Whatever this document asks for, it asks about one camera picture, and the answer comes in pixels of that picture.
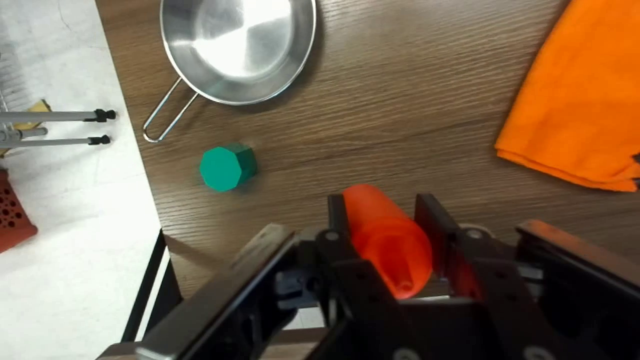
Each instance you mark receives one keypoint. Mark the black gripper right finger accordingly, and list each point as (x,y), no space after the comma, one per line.
(462,263)

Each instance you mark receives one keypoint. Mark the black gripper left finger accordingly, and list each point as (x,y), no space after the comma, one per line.
(340,257)

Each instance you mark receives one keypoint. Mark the orange squeeze bottle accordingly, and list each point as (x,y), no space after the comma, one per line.
(380,226)

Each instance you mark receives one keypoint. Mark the silver metal pan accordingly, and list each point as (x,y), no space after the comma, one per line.
(241,47)

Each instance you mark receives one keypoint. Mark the green hexagonal cup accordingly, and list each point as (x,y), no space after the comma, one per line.
(225,168)

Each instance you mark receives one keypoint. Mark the folded orange cloth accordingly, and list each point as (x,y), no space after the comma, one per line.
(587,101)

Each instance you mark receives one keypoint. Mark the grey metal tripod legs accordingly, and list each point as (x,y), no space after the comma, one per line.
(53,116)

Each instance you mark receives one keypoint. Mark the red perforated plastic crate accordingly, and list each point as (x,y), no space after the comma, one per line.
(12,217)

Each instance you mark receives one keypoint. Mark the black metal table frame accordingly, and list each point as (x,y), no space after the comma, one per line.
(150,286)

